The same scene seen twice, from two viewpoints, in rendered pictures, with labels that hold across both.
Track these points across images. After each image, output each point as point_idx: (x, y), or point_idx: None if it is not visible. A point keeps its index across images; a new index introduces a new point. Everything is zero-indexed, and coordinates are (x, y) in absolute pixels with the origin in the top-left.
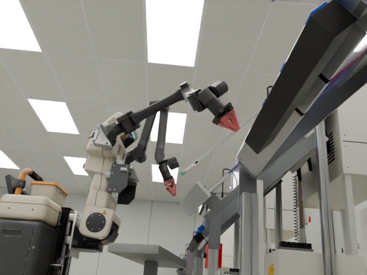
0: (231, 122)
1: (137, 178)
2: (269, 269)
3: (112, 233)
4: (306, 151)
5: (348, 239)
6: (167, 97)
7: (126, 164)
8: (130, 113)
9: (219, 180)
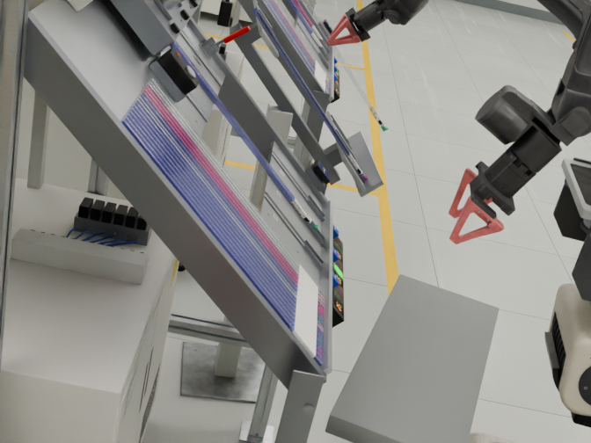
0: (341, 31)
1: (573, 199)
2: (174, 266)
3: (545, 343)
4: None
5: (43, 158)
6: None
7: (583, 159)
8: None
9: (336, 122)
